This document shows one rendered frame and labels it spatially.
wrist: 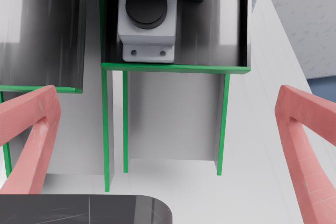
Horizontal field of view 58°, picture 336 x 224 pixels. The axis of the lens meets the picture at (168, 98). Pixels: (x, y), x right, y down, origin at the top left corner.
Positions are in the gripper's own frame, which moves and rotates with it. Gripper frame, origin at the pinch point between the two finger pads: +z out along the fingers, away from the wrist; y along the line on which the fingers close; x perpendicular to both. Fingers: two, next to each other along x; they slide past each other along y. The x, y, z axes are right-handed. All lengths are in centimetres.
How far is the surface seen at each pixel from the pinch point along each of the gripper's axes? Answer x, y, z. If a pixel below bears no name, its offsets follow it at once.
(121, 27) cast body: 1.2, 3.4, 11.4
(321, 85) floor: 86, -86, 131
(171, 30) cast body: 1.4, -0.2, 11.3
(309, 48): 50, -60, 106
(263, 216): 40.4, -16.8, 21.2
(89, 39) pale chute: 8.8, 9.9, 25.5
